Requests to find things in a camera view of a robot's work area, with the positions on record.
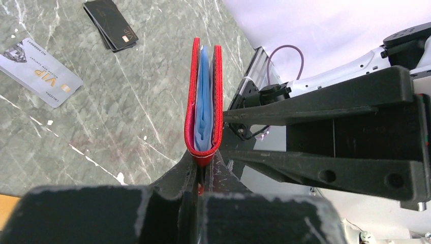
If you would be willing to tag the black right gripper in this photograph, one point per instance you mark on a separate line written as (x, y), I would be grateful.
(383, 154)

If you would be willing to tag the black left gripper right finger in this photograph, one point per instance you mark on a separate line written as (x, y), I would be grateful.
(231, 213)

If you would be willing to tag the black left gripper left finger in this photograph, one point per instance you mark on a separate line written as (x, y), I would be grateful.
(161, 212)

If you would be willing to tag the red leather card holder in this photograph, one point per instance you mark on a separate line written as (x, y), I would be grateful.
(203, 127)

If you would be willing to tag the gold credit card stack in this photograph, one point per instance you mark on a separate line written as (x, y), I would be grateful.
(7, 205)

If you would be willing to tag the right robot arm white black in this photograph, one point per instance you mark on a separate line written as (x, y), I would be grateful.
(409, 48)

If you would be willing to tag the silver VIP credit card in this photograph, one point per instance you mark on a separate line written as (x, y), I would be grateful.
(34, 68)

